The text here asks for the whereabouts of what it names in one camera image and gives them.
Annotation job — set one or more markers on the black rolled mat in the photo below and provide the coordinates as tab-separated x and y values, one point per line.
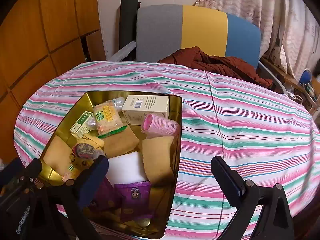
128	21

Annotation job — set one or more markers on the gold metal tin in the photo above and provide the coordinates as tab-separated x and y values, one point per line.
140	134

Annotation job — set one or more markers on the small dark pebble toy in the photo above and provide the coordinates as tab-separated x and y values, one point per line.
87	151

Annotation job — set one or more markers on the wooden wardrobe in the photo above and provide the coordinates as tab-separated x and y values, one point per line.
40	40

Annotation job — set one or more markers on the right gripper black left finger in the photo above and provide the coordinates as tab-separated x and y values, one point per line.
75	194

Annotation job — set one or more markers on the dark red blanket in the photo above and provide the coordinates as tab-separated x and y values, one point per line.
229	66

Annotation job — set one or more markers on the white sponge block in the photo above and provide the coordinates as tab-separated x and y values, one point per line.
126	169

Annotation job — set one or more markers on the purple pouch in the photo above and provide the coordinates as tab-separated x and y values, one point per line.
134	200

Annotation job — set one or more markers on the striped pink green bedsheet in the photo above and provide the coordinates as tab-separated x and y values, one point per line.
264	136

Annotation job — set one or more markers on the cluttered wooden desk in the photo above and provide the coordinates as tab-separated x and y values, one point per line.
288	81

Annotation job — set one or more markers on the large yellow sponge block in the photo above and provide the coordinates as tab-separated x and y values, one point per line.
120	143

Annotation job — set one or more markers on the clear plastic ball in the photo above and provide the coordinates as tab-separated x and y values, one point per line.
118	103

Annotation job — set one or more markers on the cream cardboard box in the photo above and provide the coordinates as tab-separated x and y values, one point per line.
137	107

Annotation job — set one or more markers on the small yellow sponge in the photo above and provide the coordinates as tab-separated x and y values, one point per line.
156	160

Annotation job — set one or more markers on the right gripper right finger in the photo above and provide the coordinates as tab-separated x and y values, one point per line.
274	222

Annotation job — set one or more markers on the small cream green box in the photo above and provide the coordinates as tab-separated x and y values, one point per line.
80	127

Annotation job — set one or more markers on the purple shiny wrapper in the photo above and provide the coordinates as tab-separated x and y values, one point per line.
105	197

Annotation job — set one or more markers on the patterned beige curtain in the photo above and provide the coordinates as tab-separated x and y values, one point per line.
289	31

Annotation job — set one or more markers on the pink hair roller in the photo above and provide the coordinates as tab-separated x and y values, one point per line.
158	126

